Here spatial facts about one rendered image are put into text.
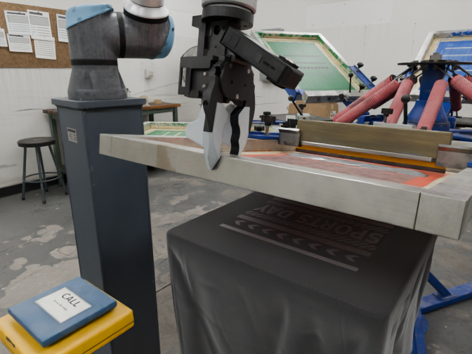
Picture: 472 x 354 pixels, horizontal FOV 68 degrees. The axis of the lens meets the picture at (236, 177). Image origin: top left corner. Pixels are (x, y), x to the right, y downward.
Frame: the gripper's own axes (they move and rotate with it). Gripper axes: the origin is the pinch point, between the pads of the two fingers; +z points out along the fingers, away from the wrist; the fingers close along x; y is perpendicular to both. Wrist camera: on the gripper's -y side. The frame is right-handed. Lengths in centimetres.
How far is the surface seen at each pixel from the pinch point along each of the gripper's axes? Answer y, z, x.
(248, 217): 12.5, 15.7, -25.9
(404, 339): -21, 36, -40
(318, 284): -11.7, 18.1, -11.2
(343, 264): -12.4, 16.7, -19.3
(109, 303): 7.1, 20.0, 13.0
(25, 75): 380, -30, -126
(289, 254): -3.3, 17.2, -16.6
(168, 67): 380, -72, -321
